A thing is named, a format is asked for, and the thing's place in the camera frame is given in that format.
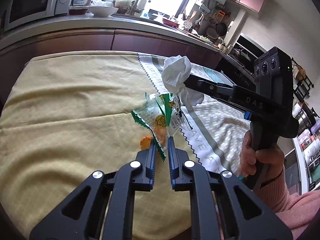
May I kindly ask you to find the orange peel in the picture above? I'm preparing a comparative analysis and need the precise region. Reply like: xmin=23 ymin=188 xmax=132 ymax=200
xmin=140 ymin=136 xmax=153 ymax=150

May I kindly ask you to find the white tissue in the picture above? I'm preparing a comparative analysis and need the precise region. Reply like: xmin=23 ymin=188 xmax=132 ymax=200
xmin=162 ymin=55 xmax=204 ymax=111

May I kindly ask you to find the green snoopy snack wrapper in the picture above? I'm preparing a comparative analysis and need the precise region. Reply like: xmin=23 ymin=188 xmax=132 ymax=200
xmin=131 ymin=93 xmax=187 ymax=161

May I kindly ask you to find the pink sleeve right forearm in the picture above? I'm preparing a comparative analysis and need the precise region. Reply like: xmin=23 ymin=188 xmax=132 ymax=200
xmin=255 ymin=171 xmax=319 ymax=239

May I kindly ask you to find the kitchen counter with cabinets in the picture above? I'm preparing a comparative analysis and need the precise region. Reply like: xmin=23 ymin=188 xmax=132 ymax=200
xmin=1 ymin=15 xmax=222 ymax=103

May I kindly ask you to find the person's right hand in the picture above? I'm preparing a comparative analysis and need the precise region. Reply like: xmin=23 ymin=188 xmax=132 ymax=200
xmin=240 ymin=131 xmax=285 ymax=187

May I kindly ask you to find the built-in black oven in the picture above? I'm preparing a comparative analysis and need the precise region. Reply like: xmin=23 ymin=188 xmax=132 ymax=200
xmin=216 ymin=33 xmax=263 ymax=88

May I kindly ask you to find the black frying pan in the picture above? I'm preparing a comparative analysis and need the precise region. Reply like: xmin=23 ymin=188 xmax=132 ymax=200
xmin=216 ymin=22 xmax=227 ymax=37

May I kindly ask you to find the yellow patterned tablecloth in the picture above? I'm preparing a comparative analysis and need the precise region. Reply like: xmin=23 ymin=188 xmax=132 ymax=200
xmin=1 ymin=51 xmax=249 ymax=239

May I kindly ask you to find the dark red bowl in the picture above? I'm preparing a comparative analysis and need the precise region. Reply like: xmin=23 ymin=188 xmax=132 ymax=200
xmin=162 ymin=18 xmax=179 ymax=28

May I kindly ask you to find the white soap dispenser bottle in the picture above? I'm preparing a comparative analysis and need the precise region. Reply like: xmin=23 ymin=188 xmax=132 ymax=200
xmin=135 ymin=0 xmax=146 ymax=17

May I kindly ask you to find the glass food jar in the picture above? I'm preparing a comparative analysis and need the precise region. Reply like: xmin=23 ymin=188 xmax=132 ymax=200
xmin=114 ymin=0 xmax=132 ymax=14

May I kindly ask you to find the white ceramic bowl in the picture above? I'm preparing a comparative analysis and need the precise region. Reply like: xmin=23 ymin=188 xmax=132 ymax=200
xmin=88 ymin=6 xmax=118 ymax=17

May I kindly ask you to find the white microwave oven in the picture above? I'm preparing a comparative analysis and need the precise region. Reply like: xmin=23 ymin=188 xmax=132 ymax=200
xmin=4 ymin=0 xmax=72 ymax=31

